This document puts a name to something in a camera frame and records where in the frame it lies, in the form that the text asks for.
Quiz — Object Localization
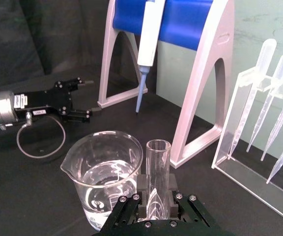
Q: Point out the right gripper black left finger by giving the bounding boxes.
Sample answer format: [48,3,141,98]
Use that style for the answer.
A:
[99,173,149,232]

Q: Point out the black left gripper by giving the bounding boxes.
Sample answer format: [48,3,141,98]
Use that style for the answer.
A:
[13,77,103,124]

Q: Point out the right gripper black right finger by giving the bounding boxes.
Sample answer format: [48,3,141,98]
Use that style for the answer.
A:
[167,173,217,227]

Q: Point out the clear glass tube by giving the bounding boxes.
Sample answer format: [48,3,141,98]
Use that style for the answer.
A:
[145,139,172,221]

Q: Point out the glass beaker with water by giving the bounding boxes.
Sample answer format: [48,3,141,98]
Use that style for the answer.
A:
[60,130,143,232]

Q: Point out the white and blue micropipette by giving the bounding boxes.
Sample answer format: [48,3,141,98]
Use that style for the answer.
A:
[135,0,166,114]

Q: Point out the black table cloth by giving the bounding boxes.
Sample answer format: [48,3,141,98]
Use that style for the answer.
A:
[0,0,283,236]

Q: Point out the clear acrylic pipette rack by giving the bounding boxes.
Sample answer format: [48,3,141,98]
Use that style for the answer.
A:
[211,65,283,228]

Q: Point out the grey and blue pipette stand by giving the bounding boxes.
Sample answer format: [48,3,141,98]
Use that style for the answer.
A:
[97,0,236,169]

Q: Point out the thin dark gripper cable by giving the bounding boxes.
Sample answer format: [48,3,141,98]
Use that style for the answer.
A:
[16,112,67,159]

